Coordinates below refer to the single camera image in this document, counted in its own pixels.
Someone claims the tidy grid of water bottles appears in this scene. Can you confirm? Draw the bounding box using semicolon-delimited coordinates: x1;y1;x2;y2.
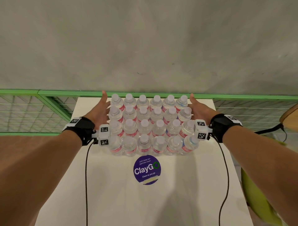
107;93;201;156

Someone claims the green chair wooden backrest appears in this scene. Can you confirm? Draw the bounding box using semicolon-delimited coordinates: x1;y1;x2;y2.
240;109;298;226

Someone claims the person's left forearm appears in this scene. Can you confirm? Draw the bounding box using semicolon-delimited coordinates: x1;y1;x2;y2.
0;130;83;226

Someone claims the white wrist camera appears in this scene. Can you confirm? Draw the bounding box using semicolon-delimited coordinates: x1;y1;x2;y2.
194;119;210;141
97;124;111;147

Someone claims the white table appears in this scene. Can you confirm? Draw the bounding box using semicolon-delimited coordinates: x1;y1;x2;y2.
35;97;254;226

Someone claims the person's right forearm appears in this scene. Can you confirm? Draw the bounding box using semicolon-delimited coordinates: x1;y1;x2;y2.
222;125;298;226

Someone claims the green framed mesh fence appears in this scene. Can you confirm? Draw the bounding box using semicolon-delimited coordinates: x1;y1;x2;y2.
0;89;298;137

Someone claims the purple round sticker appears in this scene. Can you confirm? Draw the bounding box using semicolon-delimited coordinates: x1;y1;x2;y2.
133;155;162;186

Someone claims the thin black camera cable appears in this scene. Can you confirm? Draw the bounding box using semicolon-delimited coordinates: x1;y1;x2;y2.
85;139;94;226
212;135;230;226

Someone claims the person's left hand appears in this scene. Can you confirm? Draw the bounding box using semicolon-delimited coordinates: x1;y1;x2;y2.
84;90;111;131

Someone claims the person's right hand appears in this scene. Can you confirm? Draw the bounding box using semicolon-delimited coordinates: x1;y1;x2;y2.
188;93;219;124

